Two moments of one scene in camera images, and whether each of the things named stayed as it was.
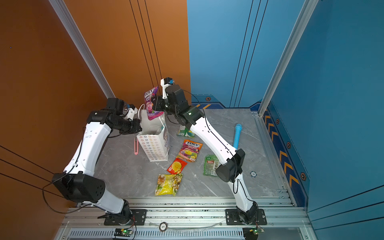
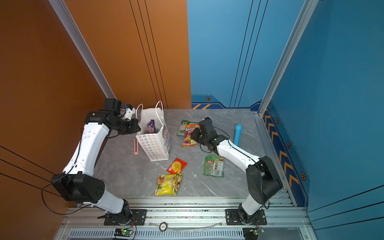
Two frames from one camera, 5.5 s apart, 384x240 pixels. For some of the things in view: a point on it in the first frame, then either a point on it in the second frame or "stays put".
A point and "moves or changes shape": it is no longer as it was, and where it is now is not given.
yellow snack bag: (168, 184) stays put
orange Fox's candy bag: (189, 151) moves or changes shape
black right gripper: (158, 105) → (194, 134)
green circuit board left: (125, 232) stays put
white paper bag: (154, 138) stays put
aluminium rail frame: (183, 219) stays put
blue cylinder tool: (237, 137) stays put
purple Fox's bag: (151, 113) → (151, 126)
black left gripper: (137, 127) stays put
